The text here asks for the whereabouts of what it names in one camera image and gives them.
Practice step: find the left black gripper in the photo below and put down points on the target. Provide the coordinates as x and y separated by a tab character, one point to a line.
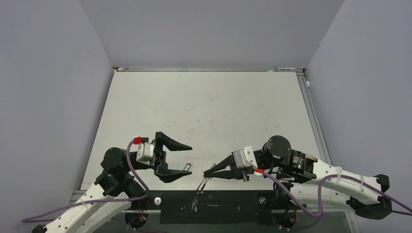
161	165

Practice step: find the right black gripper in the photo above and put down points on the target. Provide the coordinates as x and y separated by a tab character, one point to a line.
234	172

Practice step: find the grey key tag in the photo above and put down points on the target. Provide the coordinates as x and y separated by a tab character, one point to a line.
187	167

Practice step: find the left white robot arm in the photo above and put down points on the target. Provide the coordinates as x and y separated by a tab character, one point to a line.
118	182

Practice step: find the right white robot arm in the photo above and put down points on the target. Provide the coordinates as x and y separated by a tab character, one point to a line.
301	179

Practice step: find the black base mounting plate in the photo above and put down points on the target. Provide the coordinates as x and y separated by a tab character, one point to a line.
214	207

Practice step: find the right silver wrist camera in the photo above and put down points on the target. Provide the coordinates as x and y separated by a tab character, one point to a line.
245	158

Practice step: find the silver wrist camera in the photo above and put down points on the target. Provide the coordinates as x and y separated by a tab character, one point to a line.
245	158
145	153

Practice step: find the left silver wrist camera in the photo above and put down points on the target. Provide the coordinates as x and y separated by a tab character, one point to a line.
145	153

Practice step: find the aluminium frame rail back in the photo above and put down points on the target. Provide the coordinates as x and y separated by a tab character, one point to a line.
173	69

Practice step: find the aluminium frame rail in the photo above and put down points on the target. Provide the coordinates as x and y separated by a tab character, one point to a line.
173	69
314	121

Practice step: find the aluminium frame rail right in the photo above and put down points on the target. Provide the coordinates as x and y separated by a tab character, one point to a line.
314	121

